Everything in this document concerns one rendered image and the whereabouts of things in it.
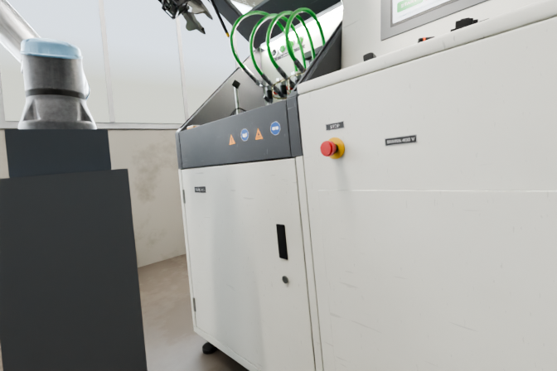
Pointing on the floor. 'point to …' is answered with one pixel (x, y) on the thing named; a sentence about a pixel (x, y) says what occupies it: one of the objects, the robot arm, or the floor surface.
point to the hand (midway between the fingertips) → (207, 23)
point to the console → (436, 193)
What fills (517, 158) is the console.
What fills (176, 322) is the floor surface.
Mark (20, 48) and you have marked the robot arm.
